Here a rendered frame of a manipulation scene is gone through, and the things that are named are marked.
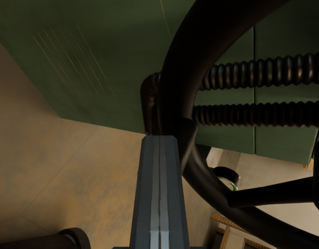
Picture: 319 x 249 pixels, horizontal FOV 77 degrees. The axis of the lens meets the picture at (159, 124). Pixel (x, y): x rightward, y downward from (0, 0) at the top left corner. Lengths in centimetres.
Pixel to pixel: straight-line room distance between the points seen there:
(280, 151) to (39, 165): 78
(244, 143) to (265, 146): 4
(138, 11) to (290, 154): 35
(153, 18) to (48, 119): 63
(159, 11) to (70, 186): 82
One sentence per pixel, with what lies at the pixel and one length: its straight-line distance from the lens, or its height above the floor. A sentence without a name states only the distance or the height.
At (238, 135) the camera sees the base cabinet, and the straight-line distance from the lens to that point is 42.
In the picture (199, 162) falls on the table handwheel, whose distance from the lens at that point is 20.
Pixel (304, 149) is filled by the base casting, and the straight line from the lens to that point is 42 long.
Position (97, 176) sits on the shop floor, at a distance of 107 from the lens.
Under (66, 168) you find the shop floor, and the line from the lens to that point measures 95.
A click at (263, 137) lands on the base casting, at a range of 41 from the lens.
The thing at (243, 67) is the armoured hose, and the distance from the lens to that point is 19.
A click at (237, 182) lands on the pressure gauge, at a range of 45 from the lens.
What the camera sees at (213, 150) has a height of 62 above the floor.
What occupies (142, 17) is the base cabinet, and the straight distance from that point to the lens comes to 36.
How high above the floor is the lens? 76
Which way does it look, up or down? 33 degrees down
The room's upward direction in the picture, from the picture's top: 98 degrees clockwise
